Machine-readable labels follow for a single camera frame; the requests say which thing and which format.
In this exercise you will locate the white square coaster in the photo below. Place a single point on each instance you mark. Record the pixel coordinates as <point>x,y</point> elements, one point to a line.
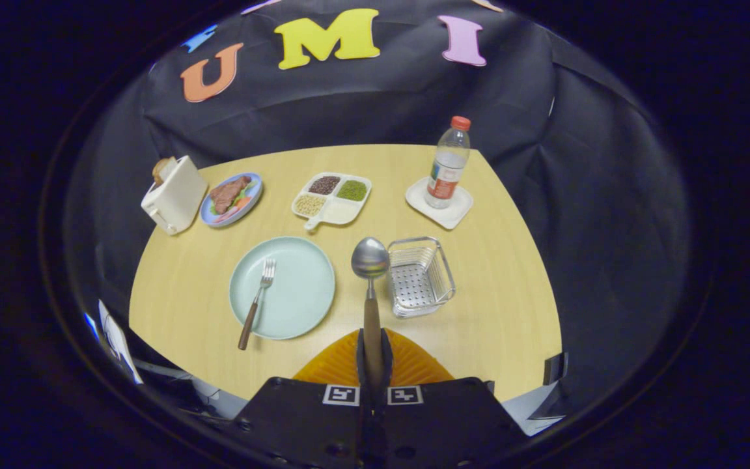
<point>453,215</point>

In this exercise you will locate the pale green round plate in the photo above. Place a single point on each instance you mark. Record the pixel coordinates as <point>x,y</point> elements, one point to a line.
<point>297,286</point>

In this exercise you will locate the pile of green beans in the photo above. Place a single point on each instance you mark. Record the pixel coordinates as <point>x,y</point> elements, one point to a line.
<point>352,190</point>

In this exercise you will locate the white divided snack tray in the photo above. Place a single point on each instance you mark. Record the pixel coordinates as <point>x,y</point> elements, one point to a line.
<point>342,212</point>

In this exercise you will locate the orange carrot slice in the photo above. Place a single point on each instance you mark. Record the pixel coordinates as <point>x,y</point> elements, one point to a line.
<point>241,204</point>

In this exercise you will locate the toasted bread slice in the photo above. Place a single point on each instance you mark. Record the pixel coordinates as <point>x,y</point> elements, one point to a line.
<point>161,170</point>

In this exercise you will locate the green lettuce leaf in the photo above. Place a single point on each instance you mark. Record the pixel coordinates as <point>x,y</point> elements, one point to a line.
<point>248,191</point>

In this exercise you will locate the blue oval plate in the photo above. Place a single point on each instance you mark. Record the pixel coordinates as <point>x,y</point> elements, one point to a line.
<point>207,212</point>

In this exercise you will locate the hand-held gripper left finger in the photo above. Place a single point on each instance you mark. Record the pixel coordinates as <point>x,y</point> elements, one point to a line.
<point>360,368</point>

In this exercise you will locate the clear plastic water bottle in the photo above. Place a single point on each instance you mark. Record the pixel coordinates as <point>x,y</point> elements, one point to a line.
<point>446,176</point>

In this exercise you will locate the brown steak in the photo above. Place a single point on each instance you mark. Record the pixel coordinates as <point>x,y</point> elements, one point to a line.
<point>226,194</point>

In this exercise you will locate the pile of dark red beans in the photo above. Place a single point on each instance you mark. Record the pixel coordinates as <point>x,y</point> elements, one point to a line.
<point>324,185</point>

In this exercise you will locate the black table bracket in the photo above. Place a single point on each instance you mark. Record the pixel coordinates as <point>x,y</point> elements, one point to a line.
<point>554,368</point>

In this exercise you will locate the white toaster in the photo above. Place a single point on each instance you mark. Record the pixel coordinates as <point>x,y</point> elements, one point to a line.
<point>176,195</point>

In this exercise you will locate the pile of yellow beans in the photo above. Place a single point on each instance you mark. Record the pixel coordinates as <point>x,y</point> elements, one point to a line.
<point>310,204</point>

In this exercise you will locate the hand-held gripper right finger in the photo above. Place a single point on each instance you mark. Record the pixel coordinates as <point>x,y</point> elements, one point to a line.
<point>387,368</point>

